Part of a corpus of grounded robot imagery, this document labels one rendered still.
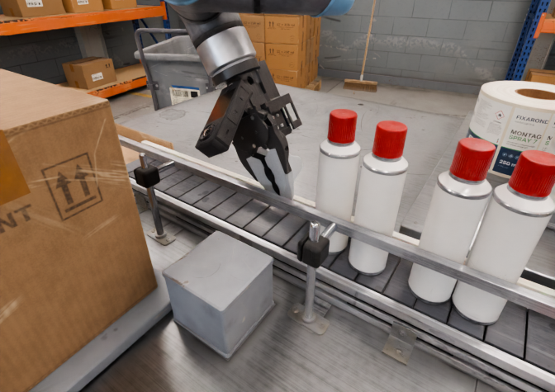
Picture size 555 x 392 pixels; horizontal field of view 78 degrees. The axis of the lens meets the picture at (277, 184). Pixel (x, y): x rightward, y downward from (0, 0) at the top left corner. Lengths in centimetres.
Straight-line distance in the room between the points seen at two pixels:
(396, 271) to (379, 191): 14
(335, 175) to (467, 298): 21
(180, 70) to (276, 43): 150
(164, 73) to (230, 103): 203
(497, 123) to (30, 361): 80
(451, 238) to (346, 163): 14
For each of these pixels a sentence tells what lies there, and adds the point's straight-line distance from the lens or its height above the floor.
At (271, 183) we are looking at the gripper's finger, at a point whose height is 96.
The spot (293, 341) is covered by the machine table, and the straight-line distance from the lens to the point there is 47.
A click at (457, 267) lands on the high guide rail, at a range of 42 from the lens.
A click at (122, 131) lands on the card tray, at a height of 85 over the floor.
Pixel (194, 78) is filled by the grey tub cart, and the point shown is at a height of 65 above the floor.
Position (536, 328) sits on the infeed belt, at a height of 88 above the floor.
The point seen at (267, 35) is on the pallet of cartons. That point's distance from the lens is 372.
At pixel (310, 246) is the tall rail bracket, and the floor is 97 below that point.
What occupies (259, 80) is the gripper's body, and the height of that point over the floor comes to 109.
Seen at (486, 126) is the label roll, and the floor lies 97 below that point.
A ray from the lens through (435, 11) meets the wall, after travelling 475.
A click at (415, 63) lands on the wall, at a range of 484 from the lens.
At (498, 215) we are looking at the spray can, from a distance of 40.
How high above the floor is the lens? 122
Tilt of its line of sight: 31 degrees down
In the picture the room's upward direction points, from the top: straight up
